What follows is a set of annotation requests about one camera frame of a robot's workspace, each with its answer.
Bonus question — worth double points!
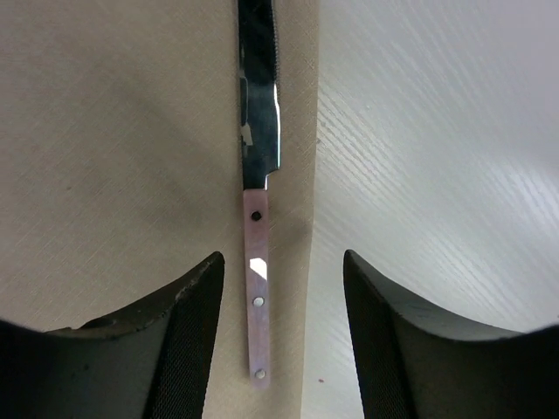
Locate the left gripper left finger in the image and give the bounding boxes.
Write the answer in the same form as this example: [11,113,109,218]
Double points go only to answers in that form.
[1,252,224,418]

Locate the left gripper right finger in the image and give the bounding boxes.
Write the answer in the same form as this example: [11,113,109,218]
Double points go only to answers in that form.
[343,250,558,418]

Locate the beige cloth napkin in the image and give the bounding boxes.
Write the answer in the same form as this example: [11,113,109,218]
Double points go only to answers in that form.
[1,1,319,418]

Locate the pink handled table knife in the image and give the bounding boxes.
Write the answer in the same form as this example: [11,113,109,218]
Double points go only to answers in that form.
[238,0,281,389]

